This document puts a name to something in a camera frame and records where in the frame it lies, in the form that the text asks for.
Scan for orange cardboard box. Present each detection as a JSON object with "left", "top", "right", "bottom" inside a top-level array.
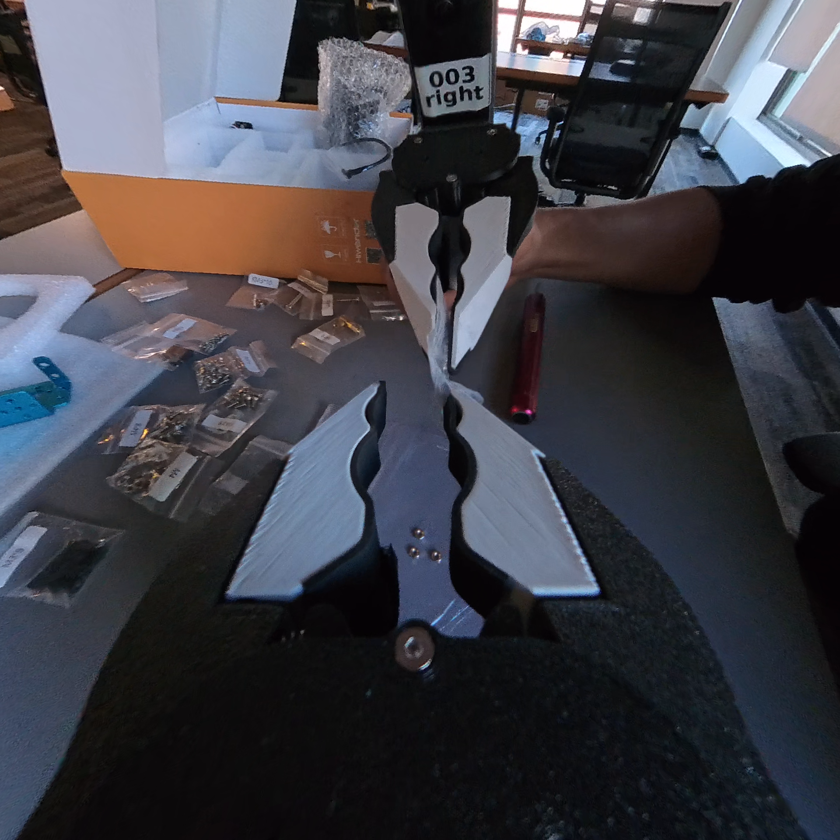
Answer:
[{"left": 25, "top": 0, "right": 416, "bottom": 284}]

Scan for black mesh office chair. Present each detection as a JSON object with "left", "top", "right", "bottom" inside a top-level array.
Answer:
[{"left": 540, "top": 0, "right": 734, "bottom": 199}]

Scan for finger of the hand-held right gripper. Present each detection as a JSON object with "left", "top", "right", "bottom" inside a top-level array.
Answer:
[
  {"left": 384, "top": 200, "right": 454, "bottom": 361},
  {"left": 448, "top": 193, "right": 514, "bottom": 374}
]

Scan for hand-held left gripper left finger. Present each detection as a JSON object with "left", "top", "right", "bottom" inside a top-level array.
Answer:
[{"left": 225, "top": 381, "right": 401, "bottom": 623}]

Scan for large clear plastic bag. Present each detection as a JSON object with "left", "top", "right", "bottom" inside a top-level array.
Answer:
[{"left": 314, "top": 387, "right": 490, "bottom": 641}]

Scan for person's right hand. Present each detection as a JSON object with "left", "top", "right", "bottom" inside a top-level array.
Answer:
[{"left": 511, "top": 212, "right": 567, "bottom": 284}]

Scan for white foam ring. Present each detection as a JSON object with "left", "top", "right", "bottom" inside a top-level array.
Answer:
[{"left": 0, "top": 274, "right": 97, "bottom": 361}]

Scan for white foam sheet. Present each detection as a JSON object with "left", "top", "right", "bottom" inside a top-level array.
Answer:
[{"left": 0, "top": 314, "right": 166, "bottom": 519}]

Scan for person's right forearm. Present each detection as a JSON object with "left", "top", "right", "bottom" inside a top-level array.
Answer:
[{"left": 558, "top": 154, "right": 840, "bottom": 315}]

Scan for grey desk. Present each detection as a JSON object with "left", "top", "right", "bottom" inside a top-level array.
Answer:
[{"left": 0, "top": 210, "right": 840, "bottom": 840}]

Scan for perforated blue U bracket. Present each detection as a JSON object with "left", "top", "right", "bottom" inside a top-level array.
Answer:
[{"left": 0, "top": 356, "right": 74, "bottom": 431}]

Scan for black cable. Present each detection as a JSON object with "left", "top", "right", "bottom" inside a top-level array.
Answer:
[{"left": 341, "top": 136, "right": 396, "bottom": 179}]

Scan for small clear nut bag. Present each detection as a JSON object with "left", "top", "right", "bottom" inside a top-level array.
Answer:
[{"left": 425, "top": 307, "right": 485, "bottom": 411}]

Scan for bubble wrap bundle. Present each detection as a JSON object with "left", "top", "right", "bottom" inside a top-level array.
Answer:
[{"left": 317, "top": 37, "right": 412, "bottom": 151}]

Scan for pile of small hardware bags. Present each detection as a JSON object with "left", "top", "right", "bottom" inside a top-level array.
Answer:
[{"left": 0, "top": 266, "right": 409, "bottom": 610}]

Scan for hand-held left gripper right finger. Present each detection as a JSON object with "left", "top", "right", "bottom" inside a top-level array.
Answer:
[{"left": 443, "top": 394, "right": 602, "bottom": 623}]

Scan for red screwdriver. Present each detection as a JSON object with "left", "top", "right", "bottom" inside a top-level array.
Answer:
[{"left": 508, "top": 292, "right": 547, "bottom": 425}]

